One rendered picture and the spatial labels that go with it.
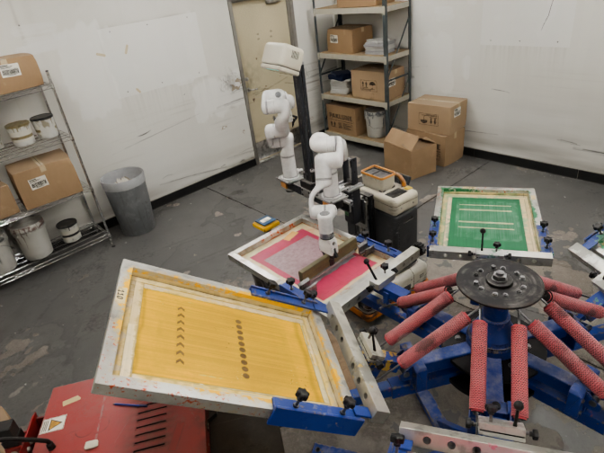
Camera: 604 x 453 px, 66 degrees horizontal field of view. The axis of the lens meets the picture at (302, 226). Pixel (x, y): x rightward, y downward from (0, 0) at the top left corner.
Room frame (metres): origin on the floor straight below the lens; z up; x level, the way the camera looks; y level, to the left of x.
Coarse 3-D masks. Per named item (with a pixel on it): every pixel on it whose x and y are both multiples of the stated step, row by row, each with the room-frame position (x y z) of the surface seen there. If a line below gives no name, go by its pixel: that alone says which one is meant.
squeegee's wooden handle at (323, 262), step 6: (348, 240) 2.12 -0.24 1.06; (354, 240) 2.12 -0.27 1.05; (342, 246) 2.07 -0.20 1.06; (348, 246) 2.09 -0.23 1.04; (354, 246) 2.12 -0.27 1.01; (342, 252) 2.07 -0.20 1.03; (348, 252) 2.09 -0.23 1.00; (318, 258) 1.99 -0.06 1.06; (324, 258) 1.99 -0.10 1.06; (336, 258) 2.03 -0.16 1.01; (312, 264) 1.94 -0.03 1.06; (318, 264) 1.95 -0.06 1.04; (324, 264) 1.98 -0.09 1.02; (300, 270) 1.91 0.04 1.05; (306, 270) 1.91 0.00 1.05; (312, 270) 1.93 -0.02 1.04; (318, 270) 1.95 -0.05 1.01; (300, 276) 1.90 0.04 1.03; (306, 276) 1.90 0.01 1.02; (312, 276) 1.92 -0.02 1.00
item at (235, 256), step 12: (300, 216) 2.60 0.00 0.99; (276, 228) 2.48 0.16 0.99; (288, 228) 2.50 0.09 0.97; (264, 240) 2.38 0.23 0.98; (240, 252) 2.27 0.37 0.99; (240, 264) 2.17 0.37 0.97; (252, 264) 2.12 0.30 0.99; (264, 276) 1.99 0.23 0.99; (276, 288) 1.92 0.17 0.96; (348, 288) 1.80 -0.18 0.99
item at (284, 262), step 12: (264, 252) 2.29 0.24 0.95; (276, 252) 2.27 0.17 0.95; (288, 252) 2.25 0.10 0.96; (264, 264) 2.15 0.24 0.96; (276, 264) 2.14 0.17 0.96; (288, 264) 2.12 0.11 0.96; (300, 264) 2.11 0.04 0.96; (288, 276) 2.01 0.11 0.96; (324, 276) 1.97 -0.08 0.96; (336, 276) 1.95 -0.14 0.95; (324, 288) 1.87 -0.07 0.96; (336, 288) 1.86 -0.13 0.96
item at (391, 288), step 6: (390, 282) 1.73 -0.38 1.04; (384, 288) 1.70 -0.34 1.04; (390, 288) 1.69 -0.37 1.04; (396, 288) 1.68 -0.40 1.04; (402, 288) 1.68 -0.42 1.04; (390, 294) 1.66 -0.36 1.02; (396, 294) 1.64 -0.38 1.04; (402, 294) 1.63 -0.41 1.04; (408, 294) 1.63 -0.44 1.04; (396, 300) 1.64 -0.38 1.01
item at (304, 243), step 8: (304, 232) 2.45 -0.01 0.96; (280, 240) 2.39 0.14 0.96; (296, 240) 2.37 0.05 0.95; (304, 240) 2.35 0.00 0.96; (312, 240) 2.34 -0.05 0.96; (296, 248) 2.28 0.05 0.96; (304, 248) 2.27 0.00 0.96; (312, 248) 2.25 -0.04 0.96; (312, 256) 2.17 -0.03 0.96; (320, 256) 2.16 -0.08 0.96; (360, 256) 2.10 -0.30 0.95; (344, 264) 2.05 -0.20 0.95; (352, 264) 2.04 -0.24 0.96; (360, 264) 2.03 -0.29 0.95; (336, 272) 1.99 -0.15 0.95; (344, 272) 1.98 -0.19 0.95; (352, 272) 1.97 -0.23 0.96; (360, 272) 1.96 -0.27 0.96
